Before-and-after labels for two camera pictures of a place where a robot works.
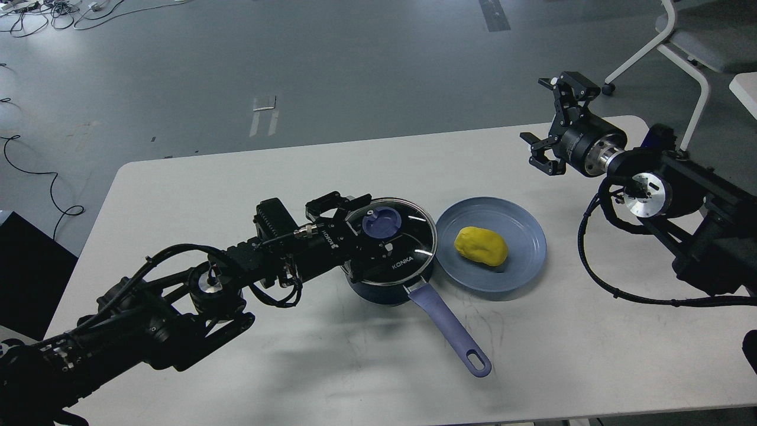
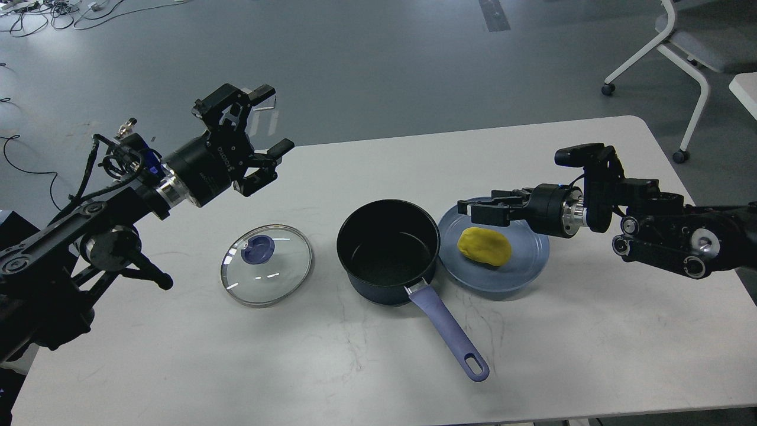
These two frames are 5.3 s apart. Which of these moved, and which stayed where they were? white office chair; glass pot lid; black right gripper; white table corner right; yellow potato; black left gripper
Moved: black left gripper; glass pot lid; black right gripper
Stayed: yellow potato; white office chair; white table corner right
